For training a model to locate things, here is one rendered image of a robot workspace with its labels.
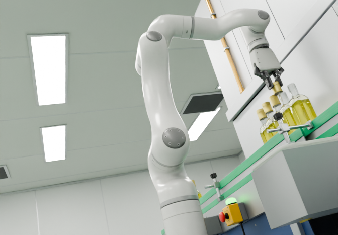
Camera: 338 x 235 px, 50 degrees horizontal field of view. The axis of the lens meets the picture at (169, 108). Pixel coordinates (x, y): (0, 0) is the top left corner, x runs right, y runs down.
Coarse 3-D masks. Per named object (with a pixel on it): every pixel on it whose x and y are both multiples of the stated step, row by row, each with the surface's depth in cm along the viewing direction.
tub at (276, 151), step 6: (324, 138) 91; (330, 138) 92; (336, 138) 92; (288, 144) 88; (294, 144) 88; (300, 144) 88; (306, 144) 90; (312, 144) 91; (276, 150) 88; (270, 156) 91; (258, 162) 96; (264, 162) 95; (252, 168) 100
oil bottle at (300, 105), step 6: (294, 96) 128; (300, 96) 128; (294, 102) 127; (300, 102) 126; (306, 102) 127; (294, 108) 128; (300, 108) 125; (306, 108) 125; (312, 108) 126; (294, 114) 128; (300, 114) 125; (306, 114) 124; (312, 114) 125; (300, 120) 125; (306, 120) 123
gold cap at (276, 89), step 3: (273, 84) 137; (276, 84) 137; (279, 84) 138; (273, 87) 137; (276, 87) 136; (279, 87) 136; (273, 90) 137; (276, 90) 136; (279, 90) 136; (282, 90) 136; (276, 93) 139
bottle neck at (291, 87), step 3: (291, 84) 131; (294, 84) 132; (288, 87) 132; (291, 87) 131; (294, 87) 131; (288, 90) 133; (291, 90) 131; (294, 90) 130; (297, 90) 131; (291, 93) 131; (294, 93) 130; (297, 93) 130; (291, 96) 131
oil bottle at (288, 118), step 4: (284, 104) 133; (288, 104) 132; (284, 108) 132; (288, 108) 131; (280, 112) 135; (284, 112) 133; (288, 112) 131; (284, 116) 133; (288, 116) 131; (292, 116) 130; (284, 120) 133; (288, 120) 131; (292, 120) 129; (288, 124) 131; (292, 124) 129; (296, 124) 128; (288, 132) 132; (292, 132) 130
